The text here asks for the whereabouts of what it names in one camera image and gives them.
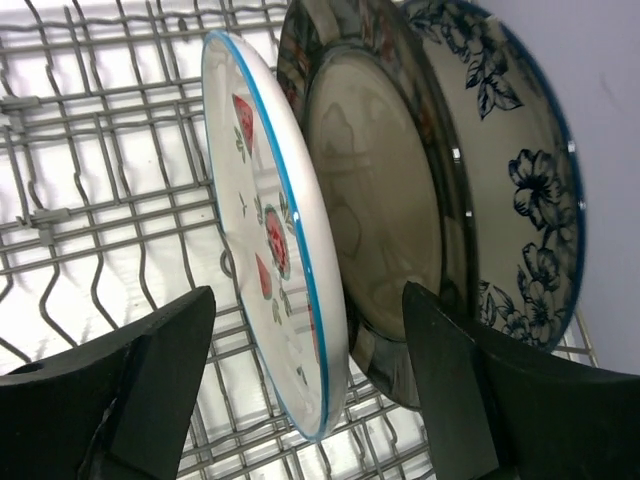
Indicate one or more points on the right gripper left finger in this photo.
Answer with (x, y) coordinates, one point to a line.
(116, 407)

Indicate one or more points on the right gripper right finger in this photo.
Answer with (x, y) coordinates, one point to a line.
(495, 408)

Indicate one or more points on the blue floral plate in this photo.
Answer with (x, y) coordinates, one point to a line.
(522, 167)

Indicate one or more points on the watermelon pattern plate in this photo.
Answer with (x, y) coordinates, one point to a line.
(277, 231)

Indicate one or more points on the black rimmed plate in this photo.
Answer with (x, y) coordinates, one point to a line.
(382, 140)

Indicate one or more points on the grey wire dish rack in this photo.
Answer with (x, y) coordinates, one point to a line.
(108, 213)

